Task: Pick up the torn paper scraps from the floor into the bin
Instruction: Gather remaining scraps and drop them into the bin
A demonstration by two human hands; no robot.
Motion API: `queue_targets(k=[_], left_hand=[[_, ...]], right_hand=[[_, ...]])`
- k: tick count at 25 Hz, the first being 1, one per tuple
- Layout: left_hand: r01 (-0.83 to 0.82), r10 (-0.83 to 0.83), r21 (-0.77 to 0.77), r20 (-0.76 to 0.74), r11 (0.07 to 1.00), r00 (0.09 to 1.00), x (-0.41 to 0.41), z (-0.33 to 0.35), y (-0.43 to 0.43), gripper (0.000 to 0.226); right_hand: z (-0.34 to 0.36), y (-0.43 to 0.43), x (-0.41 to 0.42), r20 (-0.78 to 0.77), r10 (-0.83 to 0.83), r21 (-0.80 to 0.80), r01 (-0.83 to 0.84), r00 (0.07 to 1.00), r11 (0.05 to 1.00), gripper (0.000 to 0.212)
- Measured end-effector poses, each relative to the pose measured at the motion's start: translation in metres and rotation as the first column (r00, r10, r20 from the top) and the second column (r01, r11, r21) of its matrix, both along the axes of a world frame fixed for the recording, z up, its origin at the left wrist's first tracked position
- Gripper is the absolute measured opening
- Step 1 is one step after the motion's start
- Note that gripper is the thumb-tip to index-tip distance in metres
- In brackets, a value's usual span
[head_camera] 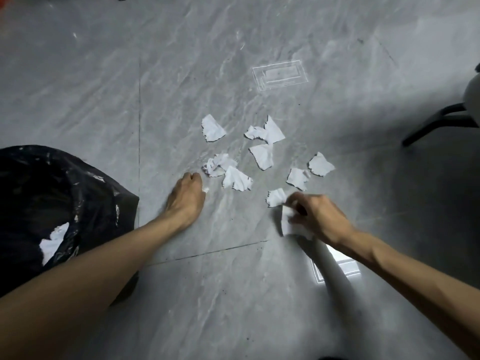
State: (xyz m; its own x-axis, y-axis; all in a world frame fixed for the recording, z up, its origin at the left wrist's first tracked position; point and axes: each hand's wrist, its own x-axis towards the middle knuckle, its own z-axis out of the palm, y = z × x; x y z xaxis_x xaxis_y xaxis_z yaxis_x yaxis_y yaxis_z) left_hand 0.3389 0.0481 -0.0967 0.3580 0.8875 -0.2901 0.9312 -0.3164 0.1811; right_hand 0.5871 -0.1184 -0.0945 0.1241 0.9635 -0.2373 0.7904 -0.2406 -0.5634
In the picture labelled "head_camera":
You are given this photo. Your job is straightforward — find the person's left hand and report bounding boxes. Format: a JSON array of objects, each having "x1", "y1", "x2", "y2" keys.
[{"x1": 164, "y1": 171, "x2": 207, "y2": 232}]

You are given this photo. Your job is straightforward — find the person's right hand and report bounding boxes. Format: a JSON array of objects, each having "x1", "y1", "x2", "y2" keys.
[{"x1": 285, "y1": 191, "x2": 357, "y2": 253}]

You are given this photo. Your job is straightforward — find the white paper pieces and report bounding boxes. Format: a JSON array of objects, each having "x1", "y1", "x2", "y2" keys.
[{"x1": 200, "y1": 114, "x2": 336, "y2": 209}]

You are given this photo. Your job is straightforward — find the bunch of discarded paper scraps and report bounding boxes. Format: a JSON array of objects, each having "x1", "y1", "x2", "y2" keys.
[{"x1": 38, "y1": 222, "x2": 71, "y2": 267}]

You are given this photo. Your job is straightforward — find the black bag lined trash bin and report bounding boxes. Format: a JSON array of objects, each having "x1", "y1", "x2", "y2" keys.
[{"x1": 0, "y1": 145, "x2": 140, "y2": 306}]

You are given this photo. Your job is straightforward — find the person's left forearm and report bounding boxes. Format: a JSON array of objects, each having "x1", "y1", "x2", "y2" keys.
[{"x1": 0, "y1": 215, "x2": 185, "y2": 360}]

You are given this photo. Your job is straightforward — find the person's right forearm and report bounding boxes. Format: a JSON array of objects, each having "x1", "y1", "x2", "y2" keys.
[{"x1": 339, "y1": 229, "x2": 480, "y2": 357}]

